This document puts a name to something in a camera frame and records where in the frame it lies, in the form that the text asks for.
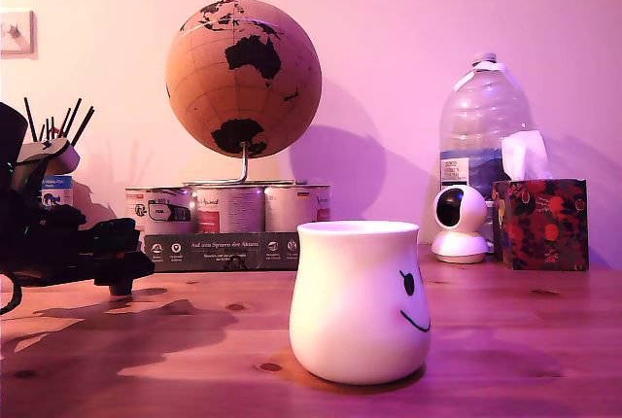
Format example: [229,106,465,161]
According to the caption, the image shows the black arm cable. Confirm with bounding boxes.
[0,271,24,315]

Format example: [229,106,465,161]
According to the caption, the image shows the thrive printed white tube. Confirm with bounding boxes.
[41,174,75,210]

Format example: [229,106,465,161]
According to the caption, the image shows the white tissue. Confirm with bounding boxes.
[501,129,554,183]

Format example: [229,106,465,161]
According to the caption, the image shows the cork globe on metal stand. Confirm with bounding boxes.
[164,0,323,187]

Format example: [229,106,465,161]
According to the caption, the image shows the silver tin can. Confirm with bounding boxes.
[193,184,266,234]
[264,184,332,234]
[124,187,194,235]

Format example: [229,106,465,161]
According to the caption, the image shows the white mug with smiley face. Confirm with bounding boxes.
[290,221,432,385]

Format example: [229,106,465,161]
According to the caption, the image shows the floral tissue box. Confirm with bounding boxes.
[491,178,589,272]

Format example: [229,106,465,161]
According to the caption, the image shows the large clear water bottle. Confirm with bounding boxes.
[439,52,532,244]

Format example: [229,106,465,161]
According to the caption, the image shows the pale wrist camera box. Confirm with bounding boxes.
[17,138,82,174]

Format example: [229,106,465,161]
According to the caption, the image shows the white wall switch plate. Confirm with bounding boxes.
[0,9,37,60]

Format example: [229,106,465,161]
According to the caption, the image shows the small white round camera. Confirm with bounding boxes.
[431,186,490,264]

